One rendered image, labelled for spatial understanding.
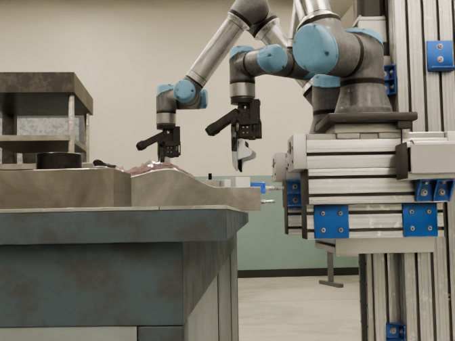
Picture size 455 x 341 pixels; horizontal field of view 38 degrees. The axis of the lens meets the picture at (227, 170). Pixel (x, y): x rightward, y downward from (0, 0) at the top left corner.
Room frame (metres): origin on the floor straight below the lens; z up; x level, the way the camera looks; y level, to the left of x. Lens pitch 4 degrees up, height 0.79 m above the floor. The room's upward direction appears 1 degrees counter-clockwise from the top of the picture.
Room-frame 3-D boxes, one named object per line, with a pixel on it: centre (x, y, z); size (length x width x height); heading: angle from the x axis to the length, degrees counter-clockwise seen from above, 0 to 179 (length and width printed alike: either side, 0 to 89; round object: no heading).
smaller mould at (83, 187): (1.14, 0.28, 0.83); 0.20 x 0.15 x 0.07; 88
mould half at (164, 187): (1.58, 0.20, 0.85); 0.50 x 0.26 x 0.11; 105
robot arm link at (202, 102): (2.39, 0.13, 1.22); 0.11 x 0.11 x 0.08; 83
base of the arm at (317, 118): (2.21, -0.35, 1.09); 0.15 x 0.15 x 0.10
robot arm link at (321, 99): (2.22, -0.35, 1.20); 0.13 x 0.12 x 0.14; 173
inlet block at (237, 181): (1.61, -0.08, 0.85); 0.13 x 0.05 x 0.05; 105
